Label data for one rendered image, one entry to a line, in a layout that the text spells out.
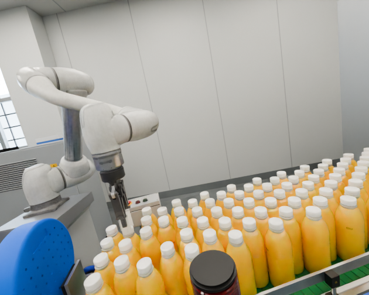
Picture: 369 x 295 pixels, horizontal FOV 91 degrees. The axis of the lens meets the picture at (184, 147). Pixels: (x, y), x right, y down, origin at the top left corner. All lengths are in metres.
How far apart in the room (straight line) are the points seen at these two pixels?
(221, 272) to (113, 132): 0.47
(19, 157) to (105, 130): 2.12
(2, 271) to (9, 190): 2.21
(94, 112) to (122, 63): 2.88
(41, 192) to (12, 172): 1.43
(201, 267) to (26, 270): 0.50
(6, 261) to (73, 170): 0.77
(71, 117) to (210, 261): 1.05
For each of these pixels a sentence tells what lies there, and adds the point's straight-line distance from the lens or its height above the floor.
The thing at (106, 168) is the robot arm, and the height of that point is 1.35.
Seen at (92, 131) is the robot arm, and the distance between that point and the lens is 0.59.
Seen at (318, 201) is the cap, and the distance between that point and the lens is 0.74.
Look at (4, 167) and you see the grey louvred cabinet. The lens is 2.79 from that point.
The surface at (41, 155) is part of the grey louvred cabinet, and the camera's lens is 2.50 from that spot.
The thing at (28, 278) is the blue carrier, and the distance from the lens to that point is 0.70.
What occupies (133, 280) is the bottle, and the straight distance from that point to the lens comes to 0.62.
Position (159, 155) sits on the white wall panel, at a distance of 3.30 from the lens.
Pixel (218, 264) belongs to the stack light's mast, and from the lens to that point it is 0.29.
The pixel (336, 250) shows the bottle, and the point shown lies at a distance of 0.85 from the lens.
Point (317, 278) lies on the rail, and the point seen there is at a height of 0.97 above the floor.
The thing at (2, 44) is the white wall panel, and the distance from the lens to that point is 4.05.
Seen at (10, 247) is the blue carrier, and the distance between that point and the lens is 0.70.
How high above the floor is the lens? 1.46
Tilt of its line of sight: 10 degrees down
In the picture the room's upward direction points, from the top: 11 degrees counter-clockwise
